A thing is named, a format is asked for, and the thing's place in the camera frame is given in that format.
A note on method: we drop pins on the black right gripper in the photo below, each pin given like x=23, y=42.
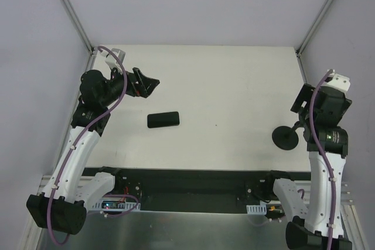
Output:
x=300, y=102

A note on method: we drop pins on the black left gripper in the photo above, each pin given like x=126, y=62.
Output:
x=138, y=82

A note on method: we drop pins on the black round-base phone stand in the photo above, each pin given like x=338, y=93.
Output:
x=285, y=137

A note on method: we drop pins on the black smartphone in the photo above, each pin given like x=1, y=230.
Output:
x=163, y=120

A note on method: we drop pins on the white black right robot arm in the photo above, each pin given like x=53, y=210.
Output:
x=318, y=224

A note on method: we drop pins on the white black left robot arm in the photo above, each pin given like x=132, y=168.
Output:
x=62, y=205

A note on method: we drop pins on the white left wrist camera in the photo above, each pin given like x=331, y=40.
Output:
x=114, y=61

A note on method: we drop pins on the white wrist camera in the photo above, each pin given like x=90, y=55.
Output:
x=338, y=82
x=114, y=61

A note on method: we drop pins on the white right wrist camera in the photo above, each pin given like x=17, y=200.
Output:
x=338, y=82

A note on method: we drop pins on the white right cable duct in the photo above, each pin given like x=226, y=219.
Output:
x=260, y=209

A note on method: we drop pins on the white cable duct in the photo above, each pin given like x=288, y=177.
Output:
x=260, y=209
x=115, y=206

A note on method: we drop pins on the white left cable duct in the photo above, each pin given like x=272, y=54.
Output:
x=115, y=206

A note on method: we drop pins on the aluminium right frame post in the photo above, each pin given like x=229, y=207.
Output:
x=314, y=27

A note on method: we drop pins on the aluminium frame post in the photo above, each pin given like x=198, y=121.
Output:
x=314, y=27
x=72, y=15

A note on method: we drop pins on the aluminium left frame post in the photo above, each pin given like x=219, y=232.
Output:
x=72, y=15

